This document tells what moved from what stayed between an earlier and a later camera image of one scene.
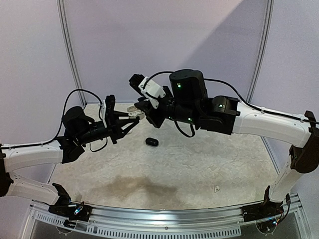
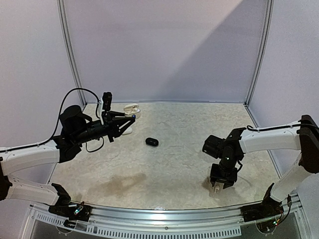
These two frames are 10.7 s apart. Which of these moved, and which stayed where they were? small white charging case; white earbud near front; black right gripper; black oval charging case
Moved: black right gripper; small white charging case
Stayed: black oval charging case; white earbud near front
